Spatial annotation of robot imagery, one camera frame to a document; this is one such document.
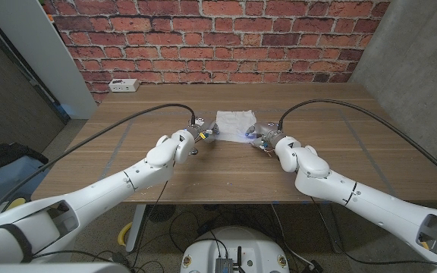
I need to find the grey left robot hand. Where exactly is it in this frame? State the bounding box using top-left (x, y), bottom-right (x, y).
top-left (186, 117), bottom-right (220, 144)

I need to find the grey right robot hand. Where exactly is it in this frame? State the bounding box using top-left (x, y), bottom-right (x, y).
top-left (244, 121), bottom-right (286, 151)

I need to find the white tissue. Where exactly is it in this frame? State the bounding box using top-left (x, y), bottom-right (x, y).
top-left (215, 109), bottom-right (257, 144)

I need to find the white power strip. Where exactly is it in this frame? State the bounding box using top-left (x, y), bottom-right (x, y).
top-left (108, 78), bottom-right (140, 93)

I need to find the red brick print backdrop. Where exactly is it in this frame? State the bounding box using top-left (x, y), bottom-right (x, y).
top-left (42, 0), bottom-right (392, 105)

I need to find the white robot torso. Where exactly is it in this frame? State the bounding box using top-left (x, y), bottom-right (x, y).
top-left (180, 226), bottom-right (291, 273)

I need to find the white table leg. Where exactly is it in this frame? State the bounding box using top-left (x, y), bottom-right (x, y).
top-left (125, 204), bottom-right (147, 252)

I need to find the grey electronics box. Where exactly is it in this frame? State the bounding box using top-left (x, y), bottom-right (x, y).
top-left (215, 257), bottom-right (234, 273)

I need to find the yellow black foot pedal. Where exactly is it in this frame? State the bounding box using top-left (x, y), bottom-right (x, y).
top-left (4, 196), bottom-right (27, 212)

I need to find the black bag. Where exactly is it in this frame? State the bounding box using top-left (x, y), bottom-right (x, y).
top-left (0, 143), bottom-right (49, 179)

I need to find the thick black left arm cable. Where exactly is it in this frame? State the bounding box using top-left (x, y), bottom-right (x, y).
top-left (0, 102), bottom-right (197, 228)

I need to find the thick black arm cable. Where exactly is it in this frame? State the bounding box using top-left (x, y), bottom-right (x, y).
top-left (0, 102), bottom-right (197, 228)
top-left (278, 99), bottom-right (437, 187)

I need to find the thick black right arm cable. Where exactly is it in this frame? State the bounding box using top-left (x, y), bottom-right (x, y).
top-left (278, 99), bottom-right (437, 187)

